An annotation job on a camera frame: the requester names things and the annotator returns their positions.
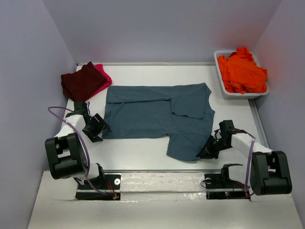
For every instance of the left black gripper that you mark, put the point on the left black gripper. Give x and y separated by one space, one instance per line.
101 125

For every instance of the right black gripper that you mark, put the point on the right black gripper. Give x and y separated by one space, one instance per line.
208 152

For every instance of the teal blue t shirt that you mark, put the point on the teal blue t shirt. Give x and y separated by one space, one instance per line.
182 112

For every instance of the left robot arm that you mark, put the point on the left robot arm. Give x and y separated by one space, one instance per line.
67 153

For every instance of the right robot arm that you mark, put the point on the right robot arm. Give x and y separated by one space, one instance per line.
265 173

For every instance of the dark red folded t shirt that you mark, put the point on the dark red folded t shirt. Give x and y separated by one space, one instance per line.
80 85

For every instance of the pink folded t shirt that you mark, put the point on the pink folded t shirt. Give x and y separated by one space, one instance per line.
107 79

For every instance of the white plastic basket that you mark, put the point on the white plastic basket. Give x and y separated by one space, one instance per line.
231 96

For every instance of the orange t shirt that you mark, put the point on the orange t shirt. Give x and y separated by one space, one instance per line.
241 74

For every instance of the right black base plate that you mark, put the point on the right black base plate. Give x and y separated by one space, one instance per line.
217 189

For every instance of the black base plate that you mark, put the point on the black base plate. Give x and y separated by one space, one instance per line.
109 189
217 189

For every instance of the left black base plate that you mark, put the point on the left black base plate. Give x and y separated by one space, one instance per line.
109 189

